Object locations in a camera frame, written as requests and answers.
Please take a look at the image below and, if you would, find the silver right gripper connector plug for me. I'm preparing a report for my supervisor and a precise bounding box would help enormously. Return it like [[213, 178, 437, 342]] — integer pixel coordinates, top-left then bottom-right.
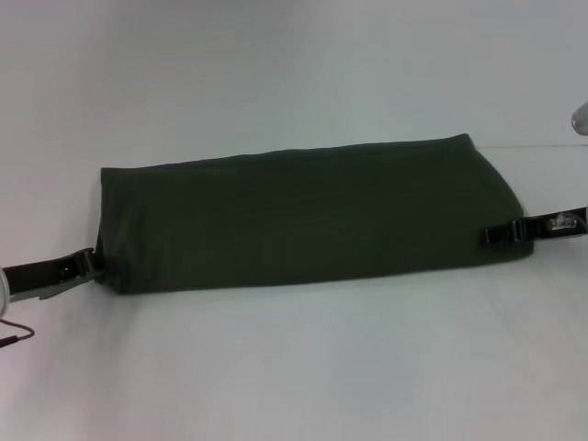
[[546, 212, 579, 232]]

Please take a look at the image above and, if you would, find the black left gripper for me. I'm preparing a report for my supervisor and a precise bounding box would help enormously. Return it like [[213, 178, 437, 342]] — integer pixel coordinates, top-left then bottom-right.
[[3, 246, 106, 302]]

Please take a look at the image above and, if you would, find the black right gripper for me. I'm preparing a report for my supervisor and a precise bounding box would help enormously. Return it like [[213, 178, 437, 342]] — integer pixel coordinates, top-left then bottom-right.
[[484, 206, 588, 253]]

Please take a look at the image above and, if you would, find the dark green t-shirt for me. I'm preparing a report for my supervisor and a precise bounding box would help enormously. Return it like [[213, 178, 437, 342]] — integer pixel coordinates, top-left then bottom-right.
[[94, 132, 537, 298]]

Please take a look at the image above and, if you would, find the dark left arm cable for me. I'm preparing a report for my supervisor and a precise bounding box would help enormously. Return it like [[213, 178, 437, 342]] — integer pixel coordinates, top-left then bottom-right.
[[0, 318, 38, 353]]

